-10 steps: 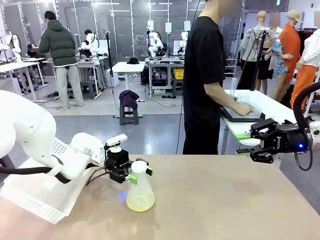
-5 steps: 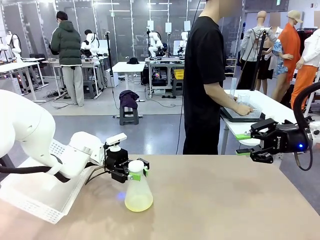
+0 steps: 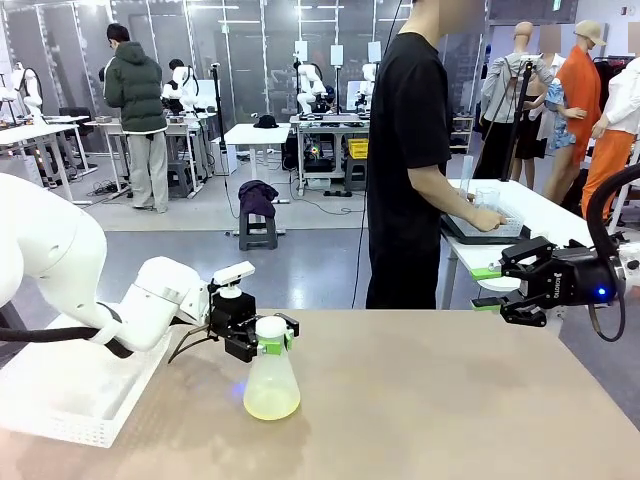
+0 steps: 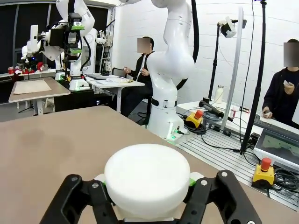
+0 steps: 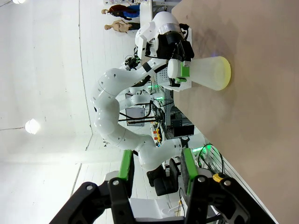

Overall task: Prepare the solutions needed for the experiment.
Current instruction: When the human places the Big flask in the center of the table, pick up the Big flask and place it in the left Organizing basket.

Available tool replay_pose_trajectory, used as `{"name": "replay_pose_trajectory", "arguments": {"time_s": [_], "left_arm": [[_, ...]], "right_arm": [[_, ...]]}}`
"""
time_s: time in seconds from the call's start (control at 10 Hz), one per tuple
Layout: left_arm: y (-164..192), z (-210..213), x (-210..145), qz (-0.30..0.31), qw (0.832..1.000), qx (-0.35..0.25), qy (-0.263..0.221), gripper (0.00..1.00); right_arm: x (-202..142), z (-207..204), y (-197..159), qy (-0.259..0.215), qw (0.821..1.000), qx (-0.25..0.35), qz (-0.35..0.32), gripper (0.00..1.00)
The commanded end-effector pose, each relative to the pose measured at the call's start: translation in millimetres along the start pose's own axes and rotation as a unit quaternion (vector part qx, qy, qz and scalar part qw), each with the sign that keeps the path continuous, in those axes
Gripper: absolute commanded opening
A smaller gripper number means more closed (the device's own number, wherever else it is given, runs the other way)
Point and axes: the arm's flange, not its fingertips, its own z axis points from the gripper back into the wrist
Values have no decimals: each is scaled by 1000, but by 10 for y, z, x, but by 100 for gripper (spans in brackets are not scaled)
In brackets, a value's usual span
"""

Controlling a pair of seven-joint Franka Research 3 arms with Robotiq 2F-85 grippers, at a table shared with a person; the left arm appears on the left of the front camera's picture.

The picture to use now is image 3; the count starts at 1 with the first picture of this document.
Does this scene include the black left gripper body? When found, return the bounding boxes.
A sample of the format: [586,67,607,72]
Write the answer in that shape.
[209,292,259,341]

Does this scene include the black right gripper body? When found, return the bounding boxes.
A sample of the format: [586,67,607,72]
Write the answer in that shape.
[542,248,621,307]

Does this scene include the white round flask cap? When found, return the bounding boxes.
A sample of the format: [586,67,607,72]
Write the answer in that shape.
[254,315,289,339]

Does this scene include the white perforated basket with label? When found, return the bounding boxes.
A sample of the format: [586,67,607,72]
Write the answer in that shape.
[452,207,529,239]

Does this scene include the translucent conical flask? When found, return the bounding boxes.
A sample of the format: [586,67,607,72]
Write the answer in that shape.
[243,329,302,421]

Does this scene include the clear plastic beaker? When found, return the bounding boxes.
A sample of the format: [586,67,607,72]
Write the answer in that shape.
[474,186,502,214]

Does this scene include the clear plastic graduated cylinder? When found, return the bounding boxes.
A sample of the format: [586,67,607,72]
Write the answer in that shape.
[460,155,475,201]

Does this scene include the person's right forearm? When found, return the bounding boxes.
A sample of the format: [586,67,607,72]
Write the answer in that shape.
[407,164,480,226]

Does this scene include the person's right hand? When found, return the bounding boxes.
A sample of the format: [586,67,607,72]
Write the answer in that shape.
[472,204,509,232]

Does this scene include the white side table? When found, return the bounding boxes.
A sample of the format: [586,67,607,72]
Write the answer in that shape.
[442,177,601,311]

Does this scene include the black flat tray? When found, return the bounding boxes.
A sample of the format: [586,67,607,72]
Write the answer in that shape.
[439,212,534,246]

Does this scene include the grey plastic stool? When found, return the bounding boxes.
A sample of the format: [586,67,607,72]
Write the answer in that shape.
[238,209,279,252]
[166,159,196,199]
[344,157,369,192]

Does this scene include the dark purple cloth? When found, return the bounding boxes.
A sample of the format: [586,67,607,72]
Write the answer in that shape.
[237,179,280,219]

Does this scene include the mannequin with orange trousers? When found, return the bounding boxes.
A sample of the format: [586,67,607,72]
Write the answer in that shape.
[582,54,640,221]

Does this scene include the figure in blue floral dress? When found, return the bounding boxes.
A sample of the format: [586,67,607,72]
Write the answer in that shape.
[542,24,586,201]

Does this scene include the black tripod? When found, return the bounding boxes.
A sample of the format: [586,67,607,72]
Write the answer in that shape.
[477,54,546,184]

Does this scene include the person in black t-shirt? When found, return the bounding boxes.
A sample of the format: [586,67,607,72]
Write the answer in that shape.
[366,0,487,310]

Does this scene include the mannequin in orange cloth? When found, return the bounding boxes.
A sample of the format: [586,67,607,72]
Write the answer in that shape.
[554,19,609,166]

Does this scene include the mannequin in grey shirt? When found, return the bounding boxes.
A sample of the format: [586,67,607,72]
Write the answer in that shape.
[479,21,554,191]

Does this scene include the white standing desk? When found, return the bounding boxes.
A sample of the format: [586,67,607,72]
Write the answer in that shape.
[224,122,292,204]

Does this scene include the white perforated plastic basket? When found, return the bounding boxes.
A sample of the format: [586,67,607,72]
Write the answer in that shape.
[0,329,174,449]

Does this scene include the black light stand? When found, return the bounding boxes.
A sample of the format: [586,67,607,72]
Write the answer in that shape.
[209,62,229,176]

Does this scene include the beige baseball cap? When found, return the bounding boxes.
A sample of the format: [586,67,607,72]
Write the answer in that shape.
[573,19,608,47]

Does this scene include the person in green puffer jacket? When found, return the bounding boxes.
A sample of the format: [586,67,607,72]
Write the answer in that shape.
[102,22,170,214]

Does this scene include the black office chair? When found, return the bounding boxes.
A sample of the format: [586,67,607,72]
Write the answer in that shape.
[58,106,94,139]

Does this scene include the white long workbench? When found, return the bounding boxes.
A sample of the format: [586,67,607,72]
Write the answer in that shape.
[0,122,99,204]

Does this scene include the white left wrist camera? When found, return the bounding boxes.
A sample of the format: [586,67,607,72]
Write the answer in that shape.
[209,260,256,300]

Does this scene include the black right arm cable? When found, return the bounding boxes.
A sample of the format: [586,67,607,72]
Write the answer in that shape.
[579,163,640,342]

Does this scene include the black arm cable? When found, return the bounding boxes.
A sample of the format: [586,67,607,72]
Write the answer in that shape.
[0,299,216,365]
[579,163,640,342]

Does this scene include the white workbench with grey frame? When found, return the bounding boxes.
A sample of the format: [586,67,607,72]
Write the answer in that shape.
[84,112,216,194]

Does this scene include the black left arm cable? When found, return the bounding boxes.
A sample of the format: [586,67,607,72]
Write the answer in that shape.
[0,299,216,365]

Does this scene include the metal frame robot table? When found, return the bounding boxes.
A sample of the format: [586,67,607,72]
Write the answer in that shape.
[289,113,371,196]

